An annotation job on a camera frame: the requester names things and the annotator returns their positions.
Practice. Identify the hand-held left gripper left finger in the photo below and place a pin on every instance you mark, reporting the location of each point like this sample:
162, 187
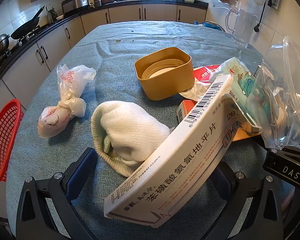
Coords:
82, 172

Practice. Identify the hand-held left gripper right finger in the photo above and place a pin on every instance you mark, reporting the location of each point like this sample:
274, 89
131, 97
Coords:
220, 182

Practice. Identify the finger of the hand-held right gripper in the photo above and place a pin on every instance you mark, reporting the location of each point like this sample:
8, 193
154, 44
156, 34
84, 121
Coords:
256, 133

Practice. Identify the clear plastic bag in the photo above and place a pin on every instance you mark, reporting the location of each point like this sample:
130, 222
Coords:
290, 110

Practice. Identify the large white medicine box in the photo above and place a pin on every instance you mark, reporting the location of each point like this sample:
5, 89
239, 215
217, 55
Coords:
180, 170

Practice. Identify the orange ointment box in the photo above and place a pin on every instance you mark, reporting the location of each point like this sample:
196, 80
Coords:
187, 108

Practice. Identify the mustard yellow plastic container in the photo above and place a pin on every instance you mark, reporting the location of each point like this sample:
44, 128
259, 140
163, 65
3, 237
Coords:
165, 87

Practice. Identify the pale green tissue pack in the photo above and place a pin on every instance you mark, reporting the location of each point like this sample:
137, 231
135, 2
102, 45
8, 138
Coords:
242, 80

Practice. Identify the tied white plastic bag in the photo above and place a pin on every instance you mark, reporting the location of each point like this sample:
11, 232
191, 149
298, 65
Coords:
52, 122

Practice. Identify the white knitted sock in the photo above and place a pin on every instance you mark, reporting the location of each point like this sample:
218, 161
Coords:
130, 130

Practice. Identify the red and white packet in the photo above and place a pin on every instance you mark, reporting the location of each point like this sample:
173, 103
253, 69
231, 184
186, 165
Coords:
202, 73

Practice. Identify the red plastic mesh basket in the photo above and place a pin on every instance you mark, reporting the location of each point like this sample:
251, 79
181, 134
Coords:
2, 140

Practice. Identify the clear glass pitcher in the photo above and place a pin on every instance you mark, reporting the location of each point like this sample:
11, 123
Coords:
243, 27

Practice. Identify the blue plastic bag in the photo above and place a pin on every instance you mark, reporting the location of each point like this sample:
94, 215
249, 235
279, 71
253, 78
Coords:
210, 25

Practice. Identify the black gas stove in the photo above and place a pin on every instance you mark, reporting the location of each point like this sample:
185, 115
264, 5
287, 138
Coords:
20, 41

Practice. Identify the black frying pan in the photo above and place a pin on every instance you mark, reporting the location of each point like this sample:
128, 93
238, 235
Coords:
25, 27

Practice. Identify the steel kettle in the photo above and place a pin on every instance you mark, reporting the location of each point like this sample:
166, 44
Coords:
51, 16

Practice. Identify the row of beige cabinet doors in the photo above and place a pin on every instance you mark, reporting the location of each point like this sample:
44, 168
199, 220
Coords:
125, 13

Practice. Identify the black kitchen countertop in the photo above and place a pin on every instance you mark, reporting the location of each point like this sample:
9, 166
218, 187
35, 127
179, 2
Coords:
150, 2

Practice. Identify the silver rice cooker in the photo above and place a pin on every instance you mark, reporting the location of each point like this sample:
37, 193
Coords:
81, 2

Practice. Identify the white wall socket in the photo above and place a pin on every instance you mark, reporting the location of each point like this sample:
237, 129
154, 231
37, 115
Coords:
275, 2

